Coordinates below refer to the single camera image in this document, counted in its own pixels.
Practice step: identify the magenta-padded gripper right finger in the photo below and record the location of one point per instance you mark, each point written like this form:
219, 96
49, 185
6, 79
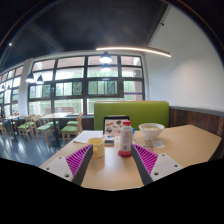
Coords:
147, 160

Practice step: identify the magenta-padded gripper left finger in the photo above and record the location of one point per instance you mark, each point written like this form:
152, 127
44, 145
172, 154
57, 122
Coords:
77, 161

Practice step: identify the clear red-capped drink bottle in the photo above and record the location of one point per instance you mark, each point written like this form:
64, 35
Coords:
125, 138

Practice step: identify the small white paper slip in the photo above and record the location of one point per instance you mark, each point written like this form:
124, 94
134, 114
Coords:
158, 144

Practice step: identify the yellow mug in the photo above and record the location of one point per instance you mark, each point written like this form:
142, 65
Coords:
97, 148

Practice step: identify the white paper sheets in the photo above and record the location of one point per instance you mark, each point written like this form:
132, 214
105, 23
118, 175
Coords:
86, 136

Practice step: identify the white bowl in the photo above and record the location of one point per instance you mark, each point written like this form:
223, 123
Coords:
151, 131

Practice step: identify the small blue-capped bottle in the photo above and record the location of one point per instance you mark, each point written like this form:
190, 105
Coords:
133, 131

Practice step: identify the small dark box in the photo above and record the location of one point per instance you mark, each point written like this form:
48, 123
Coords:
109, 142

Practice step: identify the wooden chairs with green seats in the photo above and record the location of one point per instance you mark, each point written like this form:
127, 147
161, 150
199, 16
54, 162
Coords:
43, 128

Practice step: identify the sticker-covered black laptop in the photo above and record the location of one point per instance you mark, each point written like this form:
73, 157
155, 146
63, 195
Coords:
112, 126

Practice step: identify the green upholstered bench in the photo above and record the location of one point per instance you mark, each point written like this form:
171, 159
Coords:
146, 111

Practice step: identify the wooden dining table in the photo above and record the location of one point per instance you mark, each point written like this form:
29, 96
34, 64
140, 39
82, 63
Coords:
13, 117
56, 115

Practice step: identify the dark pendant lamps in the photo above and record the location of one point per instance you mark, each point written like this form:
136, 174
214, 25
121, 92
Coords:
105, 58

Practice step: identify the long linear ceiling light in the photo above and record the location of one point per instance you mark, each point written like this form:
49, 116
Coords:
140, 50

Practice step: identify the black-framed window wall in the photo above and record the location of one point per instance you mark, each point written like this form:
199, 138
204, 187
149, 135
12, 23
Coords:
70, 73

